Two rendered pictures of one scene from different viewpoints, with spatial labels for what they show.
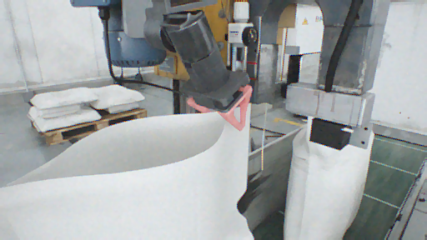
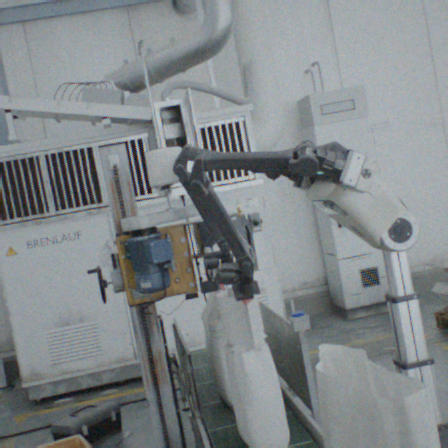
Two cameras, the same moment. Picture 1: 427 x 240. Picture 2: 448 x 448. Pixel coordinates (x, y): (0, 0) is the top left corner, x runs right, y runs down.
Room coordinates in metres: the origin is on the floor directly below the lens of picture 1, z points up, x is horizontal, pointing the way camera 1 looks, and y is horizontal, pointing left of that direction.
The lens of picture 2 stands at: (-1.55, 2.55, 1.49)
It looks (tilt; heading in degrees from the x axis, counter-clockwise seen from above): 3 degrees down; 307
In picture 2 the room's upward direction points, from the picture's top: 10 degrees counter-clockwise
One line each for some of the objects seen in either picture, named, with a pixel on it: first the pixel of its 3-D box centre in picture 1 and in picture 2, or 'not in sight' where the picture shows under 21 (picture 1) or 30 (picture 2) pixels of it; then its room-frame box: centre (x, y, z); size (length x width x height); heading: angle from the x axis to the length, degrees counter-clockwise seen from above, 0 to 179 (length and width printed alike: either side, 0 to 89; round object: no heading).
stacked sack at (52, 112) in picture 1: (56, 104); not in sight; (2.94, 1.85, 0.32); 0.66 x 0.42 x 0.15; 38
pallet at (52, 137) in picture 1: (90, 117); not in sight; (3.19, 1.59, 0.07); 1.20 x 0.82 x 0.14; 134
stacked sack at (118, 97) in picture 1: (116, 98); not in sight; (3.24, 1.23, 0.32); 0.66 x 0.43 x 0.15; 132
